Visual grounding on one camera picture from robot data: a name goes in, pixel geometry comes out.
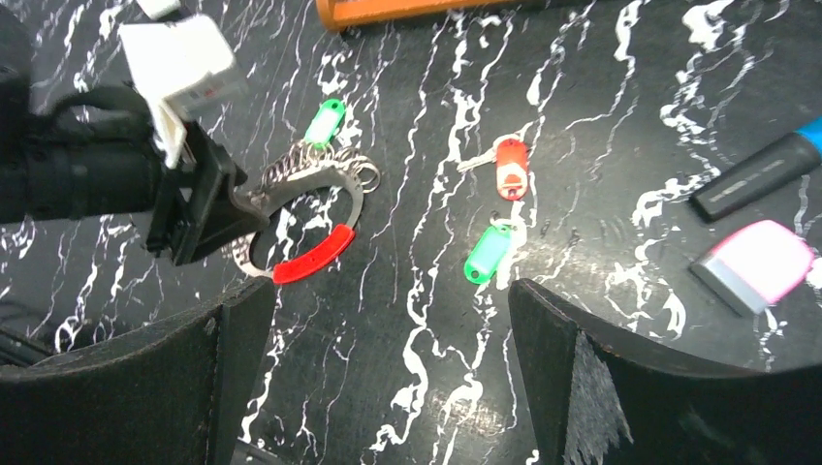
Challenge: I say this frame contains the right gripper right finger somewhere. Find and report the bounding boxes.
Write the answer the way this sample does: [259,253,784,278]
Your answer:
[508,279,821,464]

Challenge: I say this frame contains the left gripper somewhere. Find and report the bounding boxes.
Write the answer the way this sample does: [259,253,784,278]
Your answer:
[145,122,269,264]

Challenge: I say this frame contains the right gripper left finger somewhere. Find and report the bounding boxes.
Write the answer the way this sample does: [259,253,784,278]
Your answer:
[1,278,275,464]

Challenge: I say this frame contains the green key tag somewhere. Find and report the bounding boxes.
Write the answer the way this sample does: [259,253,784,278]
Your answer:
[302,99,346,146]
[463,219,516,285]

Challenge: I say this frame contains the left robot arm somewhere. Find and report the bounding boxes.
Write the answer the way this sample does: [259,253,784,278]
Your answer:
[1,8,269,265]

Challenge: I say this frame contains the pink and grey eraser block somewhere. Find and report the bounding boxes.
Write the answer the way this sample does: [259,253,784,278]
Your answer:
[690,220,814,315]

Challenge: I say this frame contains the orange wooden shelf rack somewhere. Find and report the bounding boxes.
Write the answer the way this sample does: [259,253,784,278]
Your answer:
[315,0,506,32]

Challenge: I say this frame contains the red key tag with key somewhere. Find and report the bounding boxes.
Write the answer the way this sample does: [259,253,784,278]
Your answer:
[457,134,529,202]

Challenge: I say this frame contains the black marker with blue cap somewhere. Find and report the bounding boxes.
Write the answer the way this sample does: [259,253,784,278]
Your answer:
[689,119,821,223]

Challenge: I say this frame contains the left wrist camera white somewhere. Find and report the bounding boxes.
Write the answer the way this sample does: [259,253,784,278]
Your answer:
[119,14,247,169]

